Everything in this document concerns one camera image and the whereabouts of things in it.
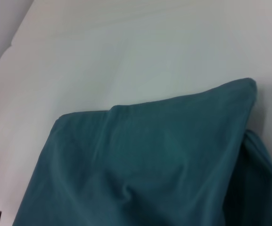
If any teal blue shirt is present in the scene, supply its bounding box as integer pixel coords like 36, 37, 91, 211
12, 77, 272, 226

